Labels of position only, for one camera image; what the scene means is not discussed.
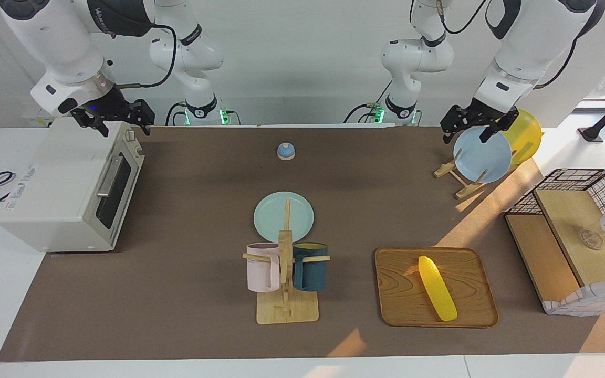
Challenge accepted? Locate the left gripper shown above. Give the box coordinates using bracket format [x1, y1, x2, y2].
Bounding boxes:
[440, 97, 520, 144]

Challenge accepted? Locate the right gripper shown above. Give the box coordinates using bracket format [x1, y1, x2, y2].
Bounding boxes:
[70, 84, 155, 138]

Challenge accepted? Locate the white toaster oven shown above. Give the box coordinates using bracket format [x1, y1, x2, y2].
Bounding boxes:
[0, 118, 146, 253]

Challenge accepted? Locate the yellow corn cob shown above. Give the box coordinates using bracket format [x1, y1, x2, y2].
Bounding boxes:
[418, 255, 458, 322]

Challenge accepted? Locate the light blue plate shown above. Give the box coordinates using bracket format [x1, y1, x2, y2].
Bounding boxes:
[452, 126, 514, 184]

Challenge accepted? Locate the yellow plate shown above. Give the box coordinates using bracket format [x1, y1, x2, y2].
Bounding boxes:
[500, 108, 544, 166]

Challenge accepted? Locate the wooden plate rack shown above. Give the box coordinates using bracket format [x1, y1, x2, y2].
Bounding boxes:
[433, 151, 490, 201]

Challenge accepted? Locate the wooden step shelf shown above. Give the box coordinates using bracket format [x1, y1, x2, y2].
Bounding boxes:
[504, 188, 605, 316]

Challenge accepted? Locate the small clear glass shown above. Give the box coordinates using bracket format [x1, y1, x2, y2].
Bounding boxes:
[580, 229, 604, 250]

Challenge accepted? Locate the wooden tray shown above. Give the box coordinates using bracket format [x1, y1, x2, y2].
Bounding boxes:
[374, 247, 499, 329]

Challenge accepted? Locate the light green plate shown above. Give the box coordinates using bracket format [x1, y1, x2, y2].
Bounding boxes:
[253, 191, 315, 244]

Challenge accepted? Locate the pink mug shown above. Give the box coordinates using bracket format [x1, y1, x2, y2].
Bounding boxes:
[245, 242, 281, 293]

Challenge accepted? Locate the white checked cloth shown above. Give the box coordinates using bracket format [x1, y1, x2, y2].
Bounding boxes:
[542, 277, 605, 317]

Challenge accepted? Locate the dark blue mug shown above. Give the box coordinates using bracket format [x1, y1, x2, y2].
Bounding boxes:
[291, 241, 329, 293]

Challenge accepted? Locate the wooden mug rack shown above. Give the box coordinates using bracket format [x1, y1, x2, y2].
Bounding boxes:
[242, 198, 331, 326]

